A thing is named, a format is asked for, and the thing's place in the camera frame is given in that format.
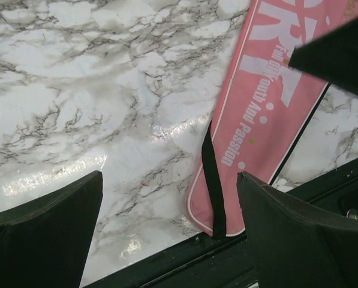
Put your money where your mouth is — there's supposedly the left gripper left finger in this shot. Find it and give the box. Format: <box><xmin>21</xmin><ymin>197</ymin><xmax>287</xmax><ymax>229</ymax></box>
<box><xmin>0</xmin><ymin>171</ymin><xmax>103</xmax><ymax>287</ymax></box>

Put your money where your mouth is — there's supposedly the pink racket bag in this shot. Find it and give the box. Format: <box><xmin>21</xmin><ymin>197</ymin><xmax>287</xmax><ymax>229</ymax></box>
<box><xmin>185</xmin><ymin>1</ymin><xmax>358</xmax><ymax>238</ymax></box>

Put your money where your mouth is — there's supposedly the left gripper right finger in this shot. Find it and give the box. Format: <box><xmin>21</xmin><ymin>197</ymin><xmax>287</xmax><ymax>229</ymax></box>
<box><xmin>237</xmin><ymin>172</ymin><xmax>358</xmax><ymax>287</ymax></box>

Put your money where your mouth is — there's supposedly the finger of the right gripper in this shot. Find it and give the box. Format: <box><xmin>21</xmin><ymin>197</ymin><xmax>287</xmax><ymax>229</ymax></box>
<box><xmin>288</xmin><ymin>17</ymin><xmax>358</xmax><ymax>96</ymax></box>

